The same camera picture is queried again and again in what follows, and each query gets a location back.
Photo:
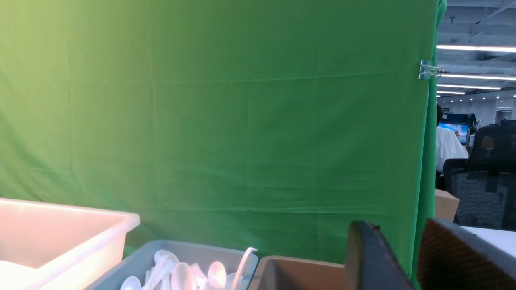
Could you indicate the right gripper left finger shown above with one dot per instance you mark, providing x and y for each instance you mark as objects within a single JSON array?
[{"x": 370, "y": 261}]

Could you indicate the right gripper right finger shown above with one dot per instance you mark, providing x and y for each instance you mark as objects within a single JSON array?
[{"x": 453, "y": 258}]

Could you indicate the cardboard box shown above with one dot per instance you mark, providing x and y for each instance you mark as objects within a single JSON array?
[{"x": 446, "y": 205}]

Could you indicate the black mesh office chair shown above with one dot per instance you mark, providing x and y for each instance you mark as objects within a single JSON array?
[{"x": 485, "y": 182}]

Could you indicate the brown plastic chopstick bin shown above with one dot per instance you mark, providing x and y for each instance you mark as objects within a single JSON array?
[{"x": 288, "y": 273}]

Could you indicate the person in white shirt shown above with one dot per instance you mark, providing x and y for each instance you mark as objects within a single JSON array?
[{"x": 447, "y": 144}]

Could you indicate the long white ladle spoon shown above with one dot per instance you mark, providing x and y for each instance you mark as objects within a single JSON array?
[{"x": 239, "y": 273}]

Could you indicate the computer monitor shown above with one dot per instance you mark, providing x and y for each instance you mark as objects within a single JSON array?
[{"x": 464, "y": 126}]

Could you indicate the white spoon rear pile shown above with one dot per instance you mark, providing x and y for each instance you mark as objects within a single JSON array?
[{"x": 217, "y": 276}]

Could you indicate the green backdrop cloth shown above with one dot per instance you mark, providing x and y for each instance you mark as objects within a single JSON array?
[{"x": 235, "y": 123}]

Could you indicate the metal binder clip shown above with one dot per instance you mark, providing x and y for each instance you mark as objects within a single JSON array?
[{"x": 428, "y": 70}]

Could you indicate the teal plastic spoon bin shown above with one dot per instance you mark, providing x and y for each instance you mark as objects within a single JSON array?
[{"x": 142, "y": 260}]

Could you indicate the large white plastic tub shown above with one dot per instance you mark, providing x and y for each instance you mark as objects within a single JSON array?
[{"x": 46, "y": 246}]

